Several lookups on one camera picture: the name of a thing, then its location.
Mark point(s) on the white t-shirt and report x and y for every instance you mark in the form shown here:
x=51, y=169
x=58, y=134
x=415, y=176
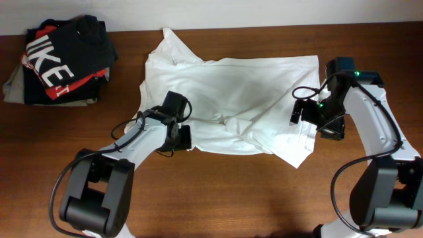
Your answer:
x=238, y=106

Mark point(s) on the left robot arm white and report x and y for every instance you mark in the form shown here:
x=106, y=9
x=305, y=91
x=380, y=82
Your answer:
x=96, y=202

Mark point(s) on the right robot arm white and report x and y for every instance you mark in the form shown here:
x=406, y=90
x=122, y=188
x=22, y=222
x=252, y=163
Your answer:
x=388, y=196

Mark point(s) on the black Nike t-shirt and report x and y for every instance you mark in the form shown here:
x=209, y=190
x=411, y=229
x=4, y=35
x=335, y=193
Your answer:
x=70, y=52

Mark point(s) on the black folded garment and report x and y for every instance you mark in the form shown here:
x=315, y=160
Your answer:
x=33, y=92

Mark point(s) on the grey folded garment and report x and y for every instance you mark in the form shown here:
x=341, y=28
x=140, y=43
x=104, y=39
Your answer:
x=13, y=91

